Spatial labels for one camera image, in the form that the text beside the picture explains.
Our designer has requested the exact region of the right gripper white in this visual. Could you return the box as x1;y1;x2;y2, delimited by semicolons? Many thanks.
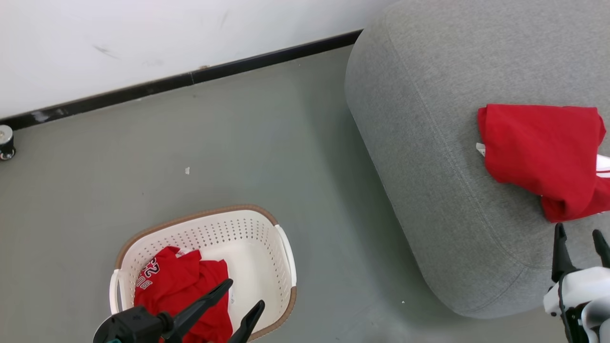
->
543;223;610;329

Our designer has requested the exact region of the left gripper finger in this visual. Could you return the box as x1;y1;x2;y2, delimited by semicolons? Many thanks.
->
228;300;265;343
164;279;234;343

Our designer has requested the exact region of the red shirt with number print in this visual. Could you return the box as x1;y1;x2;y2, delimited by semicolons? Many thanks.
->
134;246;234;343

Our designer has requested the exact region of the red shirt with striped trim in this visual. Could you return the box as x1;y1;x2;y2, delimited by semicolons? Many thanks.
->
477;104;610;223

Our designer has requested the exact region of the cream perforated laundry basket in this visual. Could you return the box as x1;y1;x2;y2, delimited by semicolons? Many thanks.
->
110;204;297;342

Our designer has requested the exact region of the black baseboard strip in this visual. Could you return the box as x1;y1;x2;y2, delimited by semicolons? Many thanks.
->
0;30;364;131

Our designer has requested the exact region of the metal leg with caster wheel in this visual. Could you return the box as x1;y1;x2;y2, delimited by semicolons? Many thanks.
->
0;125;16;161

